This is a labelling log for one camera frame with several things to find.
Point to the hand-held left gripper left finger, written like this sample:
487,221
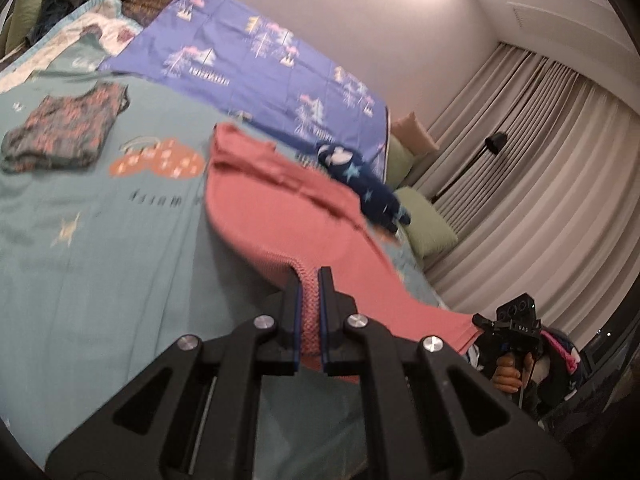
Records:
292,310

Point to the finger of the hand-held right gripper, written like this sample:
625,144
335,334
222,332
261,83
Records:
482,322

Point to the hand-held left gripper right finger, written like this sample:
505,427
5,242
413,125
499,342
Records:
327,310

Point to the pink t-shirt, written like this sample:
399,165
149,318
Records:
310,220

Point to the person's right hand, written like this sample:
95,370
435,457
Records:
506,379

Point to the person's dark pink clothing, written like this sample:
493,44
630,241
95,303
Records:
565,355

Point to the large green pillow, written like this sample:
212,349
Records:
427,225

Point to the navy star fleece garment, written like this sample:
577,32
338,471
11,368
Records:
375,195

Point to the beige pleated curtain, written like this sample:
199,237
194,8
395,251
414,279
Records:
550,185

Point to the small green pillow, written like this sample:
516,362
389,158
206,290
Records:
397,160

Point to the black floor lamp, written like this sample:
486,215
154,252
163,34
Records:
497,142

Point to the beige pillow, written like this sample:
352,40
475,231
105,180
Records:
415,130

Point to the purple tree print sheet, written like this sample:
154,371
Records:
250,60

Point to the floral patterned garment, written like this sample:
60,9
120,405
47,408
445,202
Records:
65,125

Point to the ceiling air vent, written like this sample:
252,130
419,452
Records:
523,20

